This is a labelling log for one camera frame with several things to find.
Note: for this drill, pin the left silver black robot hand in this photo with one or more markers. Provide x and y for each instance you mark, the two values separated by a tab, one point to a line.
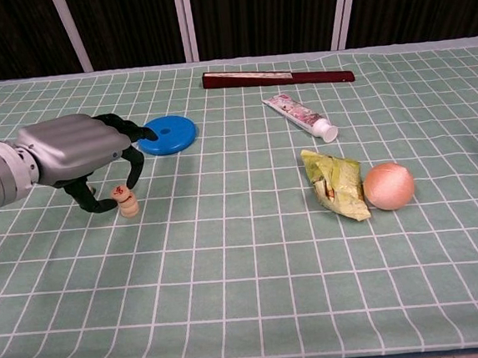
73	145

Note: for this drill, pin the blue round plastic disc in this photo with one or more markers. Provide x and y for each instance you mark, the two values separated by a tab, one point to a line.
181	139

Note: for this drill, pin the green grid tablecloth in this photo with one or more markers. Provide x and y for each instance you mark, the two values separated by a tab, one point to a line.
247	270

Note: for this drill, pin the floral toothpaste tube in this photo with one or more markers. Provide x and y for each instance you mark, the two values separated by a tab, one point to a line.
296	113

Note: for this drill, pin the dark red folded fan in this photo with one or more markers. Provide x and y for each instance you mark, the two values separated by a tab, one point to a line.
297	78

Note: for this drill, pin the green snack packet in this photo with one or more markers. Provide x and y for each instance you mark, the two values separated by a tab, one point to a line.
340	187

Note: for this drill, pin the peach coloured onion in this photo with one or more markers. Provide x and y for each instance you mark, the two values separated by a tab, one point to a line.
388	187

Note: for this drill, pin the white aluminium partition post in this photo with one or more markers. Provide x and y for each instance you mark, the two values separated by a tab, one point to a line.
344	6
72	30
185	20

